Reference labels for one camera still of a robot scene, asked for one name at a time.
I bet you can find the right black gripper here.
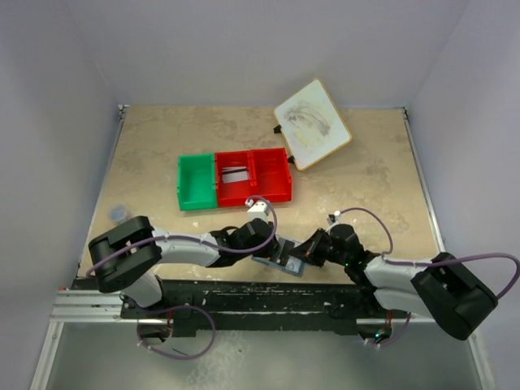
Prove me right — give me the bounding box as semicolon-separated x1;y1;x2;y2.
289;228;349;268

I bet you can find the blue card holder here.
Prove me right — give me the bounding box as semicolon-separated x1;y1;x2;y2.
252;237;305;277

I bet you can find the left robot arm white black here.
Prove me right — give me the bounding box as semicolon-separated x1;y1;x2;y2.
86;216;278;319

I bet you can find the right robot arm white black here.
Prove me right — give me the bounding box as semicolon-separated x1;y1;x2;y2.
289;223;498;340

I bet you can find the red double plastic bin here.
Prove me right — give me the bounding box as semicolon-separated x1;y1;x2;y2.
214;148;293;207

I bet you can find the green plastic bin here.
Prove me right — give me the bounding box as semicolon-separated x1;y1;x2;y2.
177;154;218;211

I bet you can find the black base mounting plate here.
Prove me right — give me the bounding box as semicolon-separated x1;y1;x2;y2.
121;279;388;337

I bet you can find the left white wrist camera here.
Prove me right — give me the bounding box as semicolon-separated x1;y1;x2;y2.
245;197;271;222

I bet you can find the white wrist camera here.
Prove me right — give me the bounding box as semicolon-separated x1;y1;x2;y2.
327;210;341;226
245;197;271;222

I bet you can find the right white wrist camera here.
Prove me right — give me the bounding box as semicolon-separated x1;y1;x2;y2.
327;210;341;226

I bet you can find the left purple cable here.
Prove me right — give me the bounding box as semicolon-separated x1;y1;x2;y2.
84;195;280;361

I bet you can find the purple cable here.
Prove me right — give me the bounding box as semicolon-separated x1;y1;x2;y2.
84;195;280;361
331;206;520;350

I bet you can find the white board wooden frame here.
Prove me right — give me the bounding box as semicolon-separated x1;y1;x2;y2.
274;78;353;171

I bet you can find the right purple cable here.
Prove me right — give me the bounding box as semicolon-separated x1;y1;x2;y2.
331;206;520;350

